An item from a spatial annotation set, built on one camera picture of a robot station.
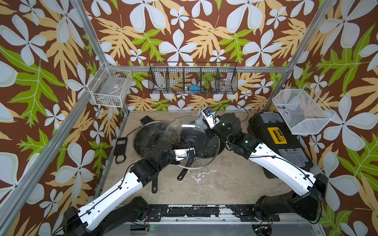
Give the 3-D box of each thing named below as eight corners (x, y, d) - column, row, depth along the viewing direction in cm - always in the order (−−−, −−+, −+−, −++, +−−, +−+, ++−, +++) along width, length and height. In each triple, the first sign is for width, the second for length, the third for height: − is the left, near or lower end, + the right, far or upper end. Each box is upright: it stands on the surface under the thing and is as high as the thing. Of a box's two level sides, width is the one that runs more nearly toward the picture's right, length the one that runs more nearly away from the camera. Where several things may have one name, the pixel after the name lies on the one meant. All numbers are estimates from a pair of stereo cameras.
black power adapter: (114, 155, 97) (113, 154, 95) (118, 139, 105) (117, 137, 103) (125, 154, 97) (124, 153, 95) (128, 138, 106) (127, 136, 104)
